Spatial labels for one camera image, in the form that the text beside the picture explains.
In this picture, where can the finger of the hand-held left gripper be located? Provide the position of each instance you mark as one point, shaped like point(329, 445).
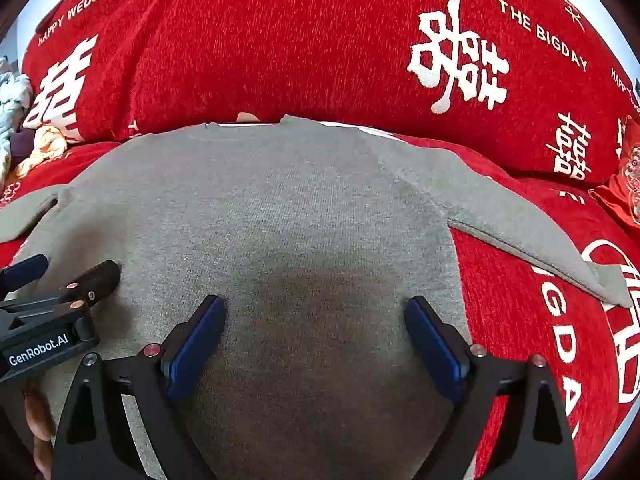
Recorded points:
point(95, 280)
point(22, 272)

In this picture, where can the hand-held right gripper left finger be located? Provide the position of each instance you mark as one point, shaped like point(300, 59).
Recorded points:
point(192, 355)

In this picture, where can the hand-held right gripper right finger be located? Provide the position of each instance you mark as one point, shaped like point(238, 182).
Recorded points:
point(435, 355)

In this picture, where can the grey knit sweater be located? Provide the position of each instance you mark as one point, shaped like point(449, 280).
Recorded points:
point(280, 220)

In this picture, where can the person's left hand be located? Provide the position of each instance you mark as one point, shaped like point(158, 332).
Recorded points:
point(39, 420)

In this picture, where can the red printed sofa seat cover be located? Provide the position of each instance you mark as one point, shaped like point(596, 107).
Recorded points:
point(525, 310)

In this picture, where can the dark maroon cloth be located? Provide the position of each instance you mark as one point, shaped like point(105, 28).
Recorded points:
point(21, 146)

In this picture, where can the orange crumpled cloth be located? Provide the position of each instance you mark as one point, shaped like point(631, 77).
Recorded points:
point(45, 147)

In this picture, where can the pale striped crumpled cloth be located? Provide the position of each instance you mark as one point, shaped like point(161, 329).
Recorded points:
point(12, 95)

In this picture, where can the red embroidered cushion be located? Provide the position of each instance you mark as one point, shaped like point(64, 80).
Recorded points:
point(622, 185)

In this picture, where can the red printed sofa backrest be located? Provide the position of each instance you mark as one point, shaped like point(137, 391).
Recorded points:
point(300, 50)

